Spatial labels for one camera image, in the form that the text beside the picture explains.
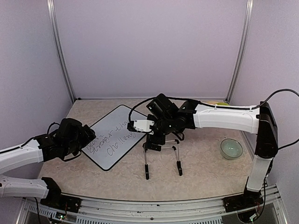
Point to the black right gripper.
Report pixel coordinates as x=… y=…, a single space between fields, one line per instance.
x=160 y=140

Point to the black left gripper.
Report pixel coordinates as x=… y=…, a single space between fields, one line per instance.
x=86 y=139

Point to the white whiteboard with black frame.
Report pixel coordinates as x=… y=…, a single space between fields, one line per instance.
x=113 y=140

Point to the metal whiteboard stand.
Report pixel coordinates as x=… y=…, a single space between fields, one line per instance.
x=169 y=152

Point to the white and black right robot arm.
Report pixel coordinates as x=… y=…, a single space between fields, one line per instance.
x=254 y=119

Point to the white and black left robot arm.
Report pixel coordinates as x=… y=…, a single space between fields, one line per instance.
x=65 y=143

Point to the beige wooden plate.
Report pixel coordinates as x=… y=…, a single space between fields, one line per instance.
x=212 y=102

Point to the clear glass bowl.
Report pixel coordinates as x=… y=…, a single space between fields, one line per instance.
x=231 y=149

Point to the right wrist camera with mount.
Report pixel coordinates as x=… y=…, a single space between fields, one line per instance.
x=141 y=126

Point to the front aluminium rail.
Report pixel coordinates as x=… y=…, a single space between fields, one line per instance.
x=106 y=211

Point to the left aluminium frame post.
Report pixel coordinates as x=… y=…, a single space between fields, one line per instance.
x=59 y=49

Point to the aluminium frame post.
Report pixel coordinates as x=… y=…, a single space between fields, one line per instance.
x=241 y=50
x=59 y=49

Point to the right aluminium frame post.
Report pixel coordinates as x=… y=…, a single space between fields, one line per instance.
x=241 y=50

